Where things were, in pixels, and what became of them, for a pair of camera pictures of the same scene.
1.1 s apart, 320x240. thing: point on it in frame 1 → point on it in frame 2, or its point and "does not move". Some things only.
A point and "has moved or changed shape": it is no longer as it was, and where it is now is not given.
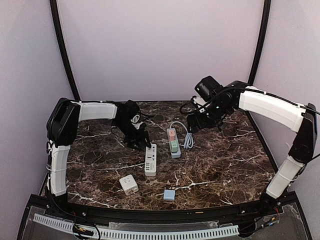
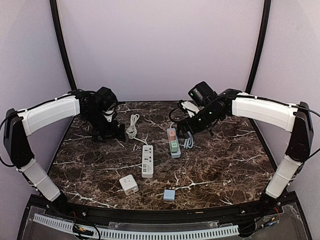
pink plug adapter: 171,133 does not move
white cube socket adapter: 129,184 does not move
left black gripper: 138,138 → 111,133
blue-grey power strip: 174,155 does not move
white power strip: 150,160 has moved or changed shape
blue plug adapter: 169,195 does not move
